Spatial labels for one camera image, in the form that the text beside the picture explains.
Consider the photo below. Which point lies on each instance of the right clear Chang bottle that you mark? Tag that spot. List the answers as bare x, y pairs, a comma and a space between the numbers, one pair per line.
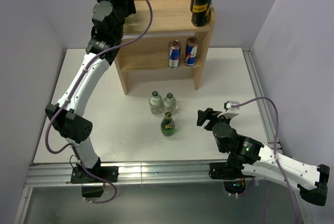
169, 104

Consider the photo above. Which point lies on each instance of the wooden two-tier shelf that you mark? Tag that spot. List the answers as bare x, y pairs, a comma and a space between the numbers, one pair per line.
171, 21

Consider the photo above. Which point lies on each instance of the clear chang bottle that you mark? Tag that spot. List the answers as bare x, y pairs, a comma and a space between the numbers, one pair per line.
155, 103
169, 104

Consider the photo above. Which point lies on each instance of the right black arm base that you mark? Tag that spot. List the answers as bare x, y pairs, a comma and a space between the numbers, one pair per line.
235, 183

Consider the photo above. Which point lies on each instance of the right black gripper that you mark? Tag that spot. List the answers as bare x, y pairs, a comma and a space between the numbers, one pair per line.
209, 114

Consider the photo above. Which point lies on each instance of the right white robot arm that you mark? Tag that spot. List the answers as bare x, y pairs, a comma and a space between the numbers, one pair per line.
249, 157

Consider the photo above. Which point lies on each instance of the front black yellow can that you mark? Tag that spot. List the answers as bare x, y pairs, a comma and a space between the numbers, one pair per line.
200, 12

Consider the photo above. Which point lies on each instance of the left clear Chang bottle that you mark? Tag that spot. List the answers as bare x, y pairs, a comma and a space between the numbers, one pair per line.
155, 103

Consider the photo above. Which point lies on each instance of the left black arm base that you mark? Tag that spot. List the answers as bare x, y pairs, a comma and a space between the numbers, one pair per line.
93, 181

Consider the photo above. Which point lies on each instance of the green glass bottle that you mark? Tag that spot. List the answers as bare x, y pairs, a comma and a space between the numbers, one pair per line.
167, 125

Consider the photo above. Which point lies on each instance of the Red Bull can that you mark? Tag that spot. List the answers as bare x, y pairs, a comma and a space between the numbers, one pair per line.
174, 53
191, 51

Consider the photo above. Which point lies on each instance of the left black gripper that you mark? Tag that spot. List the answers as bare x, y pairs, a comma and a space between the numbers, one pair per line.
131, 9

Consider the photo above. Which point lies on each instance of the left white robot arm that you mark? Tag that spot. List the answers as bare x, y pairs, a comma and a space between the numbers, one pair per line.
66, 116

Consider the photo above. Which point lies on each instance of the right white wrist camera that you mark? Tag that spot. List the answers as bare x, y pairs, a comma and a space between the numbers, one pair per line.
231, 109

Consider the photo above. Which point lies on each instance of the front aluminium rail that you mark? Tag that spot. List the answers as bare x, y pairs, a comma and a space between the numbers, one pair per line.
58, 175

